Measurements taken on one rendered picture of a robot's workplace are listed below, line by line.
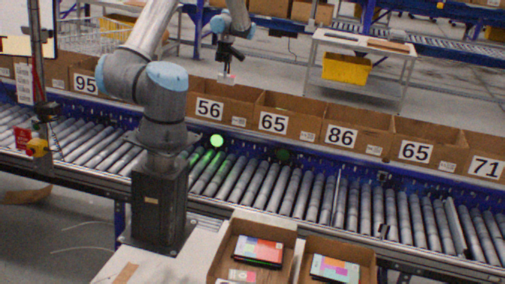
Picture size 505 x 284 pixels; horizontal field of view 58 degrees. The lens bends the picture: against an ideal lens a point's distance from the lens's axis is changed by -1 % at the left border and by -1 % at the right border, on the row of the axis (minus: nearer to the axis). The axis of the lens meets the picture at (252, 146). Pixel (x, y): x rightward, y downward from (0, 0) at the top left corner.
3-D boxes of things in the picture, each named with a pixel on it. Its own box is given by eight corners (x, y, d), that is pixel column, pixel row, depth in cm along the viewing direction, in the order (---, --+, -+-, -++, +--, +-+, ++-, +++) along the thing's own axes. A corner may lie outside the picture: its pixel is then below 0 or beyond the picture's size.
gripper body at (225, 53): (218, 58, 263) (220, 38, 258) (232, 61, 262) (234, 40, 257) (214, 61, 256) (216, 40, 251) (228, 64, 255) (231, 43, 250)
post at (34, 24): (33, 173, 235) (16, -2, 197) (39, 168, 240) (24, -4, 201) (53, 178, 233) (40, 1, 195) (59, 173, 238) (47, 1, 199)
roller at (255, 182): (237, 213, 220) (238, 204, 218) (260, 165, 266) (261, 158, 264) (246, 216, 219) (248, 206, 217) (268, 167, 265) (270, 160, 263)
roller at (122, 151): (91, 176, 232) (91, 168, 230) (137, 137, 278) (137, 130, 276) (100, 179, 232) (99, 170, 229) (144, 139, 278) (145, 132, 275)
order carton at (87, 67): (69, 92, 282) (68, 66, 275) (95, 80, 308) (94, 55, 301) (127, 104, 276) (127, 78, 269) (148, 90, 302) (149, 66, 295)
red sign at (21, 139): (15, 148, 231) (13, 125, 225) (16, 148, 232) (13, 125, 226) (43, 155, 229) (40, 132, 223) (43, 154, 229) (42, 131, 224)
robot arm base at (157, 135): (168, 153, 161) (171, 128, 156) (125, 137, 166) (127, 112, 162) (197, 136, 177) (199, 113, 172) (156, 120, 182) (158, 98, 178)
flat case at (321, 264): (358, 288, 173) (358, 285, 172) (309, 276, 176) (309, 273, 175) (359, 267, 185) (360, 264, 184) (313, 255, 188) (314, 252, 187)
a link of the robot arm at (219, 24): (229, 19, 230) (238, 16, 241) (209, 13, 232) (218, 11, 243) (226, 37, 234) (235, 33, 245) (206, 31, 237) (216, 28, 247)
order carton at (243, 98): (186, 117, 270) (188, 90, 263) (203, 102, 296) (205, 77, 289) (250, 131, 264) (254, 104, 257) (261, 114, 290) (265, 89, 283)
